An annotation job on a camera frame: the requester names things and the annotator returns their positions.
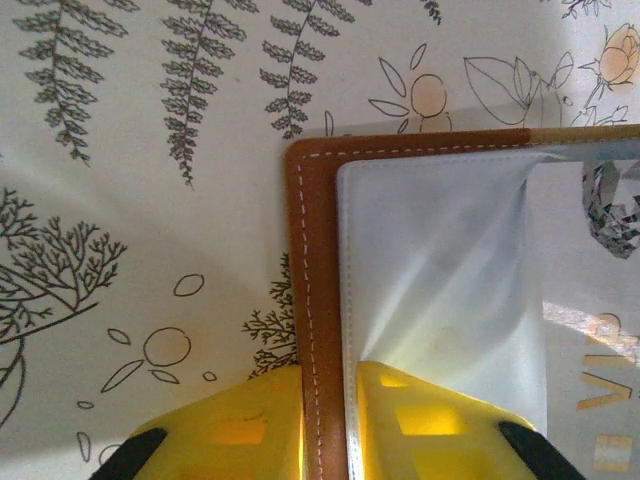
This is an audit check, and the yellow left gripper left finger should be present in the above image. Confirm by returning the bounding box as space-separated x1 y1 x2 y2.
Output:
94 370 308 480

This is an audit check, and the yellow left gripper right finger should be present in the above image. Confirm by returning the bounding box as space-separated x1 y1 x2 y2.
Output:
354 359 586 480

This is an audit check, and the white VIP card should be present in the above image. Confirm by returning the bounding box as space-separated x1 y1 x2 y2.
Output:
523 149 640 480

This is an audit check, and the brown leather card holder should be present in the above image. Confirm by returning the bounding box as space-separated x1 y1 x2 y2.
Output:
282 124 640 480

